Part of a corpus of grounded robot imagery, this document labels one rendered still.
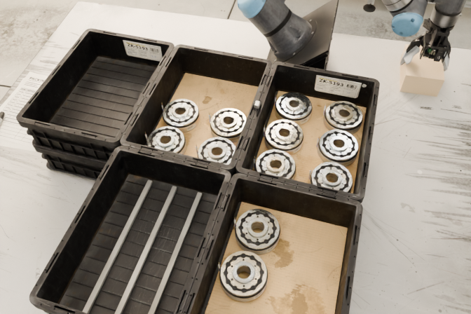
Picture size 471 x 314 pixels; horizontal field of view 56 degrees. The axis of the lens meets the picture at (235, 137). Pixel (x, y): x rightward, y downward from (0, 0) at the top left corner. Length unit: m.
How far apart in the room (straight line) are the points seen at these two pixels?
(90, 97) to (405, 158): 0.96
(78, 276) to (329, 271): 0.56
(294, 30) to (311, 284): 0.79
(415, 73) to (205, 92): 0.69
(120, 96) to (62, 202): 0.35
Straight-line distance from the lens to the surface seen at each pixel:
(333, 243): 1.07
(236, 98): 1.32
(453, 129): 1.55
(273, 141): 1.18
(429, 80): 1.58
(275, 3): 1.42
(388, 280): 1.21
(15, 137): 1.57
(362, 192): 1.03
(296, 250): 1.05
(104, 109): 1.36
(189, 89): 1.36
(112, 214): 1.14
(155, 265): 1.06
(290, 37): 1.44
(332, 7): 1.51
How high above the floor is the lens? 1.78
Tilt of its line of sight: 51 degrees down
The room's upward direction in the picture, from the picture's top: 2 degrees counter-clockwise
